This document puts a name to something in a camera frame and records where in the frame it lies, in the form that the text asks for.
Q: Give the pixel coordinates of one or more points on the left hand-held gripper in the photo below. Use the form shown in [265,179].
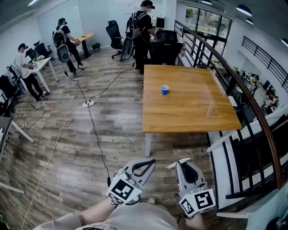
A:
[122,191]

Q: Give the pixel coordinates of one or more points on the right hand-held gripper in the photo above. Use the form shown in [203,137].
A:
[200,200]

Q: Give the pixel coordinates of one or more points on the striped paper straw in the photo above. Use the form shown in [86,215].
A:
[210,109]

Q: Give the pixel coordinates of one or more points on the blue cup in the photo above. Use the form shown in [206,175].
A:
[164,90]

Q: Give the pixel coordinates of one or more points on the person's right forearm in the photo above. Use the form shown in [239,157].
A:
[195,223]

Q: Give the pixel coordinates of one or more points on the person's left forearm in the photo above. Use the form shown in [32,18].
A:
[96,211]

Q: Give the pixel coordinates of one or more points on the white table leg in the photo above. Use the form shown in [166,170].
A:
[149,143]

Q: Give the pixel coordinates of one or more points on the person's beige shirt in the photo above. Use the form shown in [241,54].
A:
[135,218]

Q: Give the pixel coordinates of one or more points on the black mesh office chair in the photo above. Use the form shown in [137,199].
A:
[166,36]
[165,52]

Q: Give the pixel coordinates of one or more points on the grey backpack rig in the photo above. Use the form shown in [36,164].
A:
[128,48]
[63,54]

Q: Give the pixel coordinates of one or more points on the small white power strip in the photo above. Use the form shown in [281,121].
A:
[24,125]

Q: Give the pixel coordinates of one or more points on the black bin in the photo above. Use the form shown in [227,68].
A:
[96,46]

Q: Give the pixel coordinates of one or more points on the white desk beam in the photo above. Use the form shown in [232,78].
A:
[12,188]

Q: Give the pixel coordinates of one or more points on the black balcony railing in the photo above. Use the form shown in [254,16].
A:
[270,60]

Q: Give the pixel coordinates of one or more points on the round wooden table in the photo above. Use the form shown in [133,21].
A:
[86,36]

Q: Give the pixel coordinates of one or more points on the black monitor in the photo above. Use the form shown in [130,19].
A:
[160,22]

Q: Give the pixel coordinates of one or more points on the dark desk with white leg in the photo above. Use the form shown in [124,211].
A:
[4,125]

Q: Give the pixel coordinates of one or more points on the white flowers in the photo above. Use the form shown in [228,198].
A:
[38,58]

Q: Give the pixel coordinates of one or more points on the large window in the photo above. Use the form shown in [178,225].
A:
[202,20]

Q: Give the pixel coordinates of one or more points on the ceiling lamp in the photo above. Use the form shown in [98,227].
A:
[249,21]
[32,2]
[244,10]

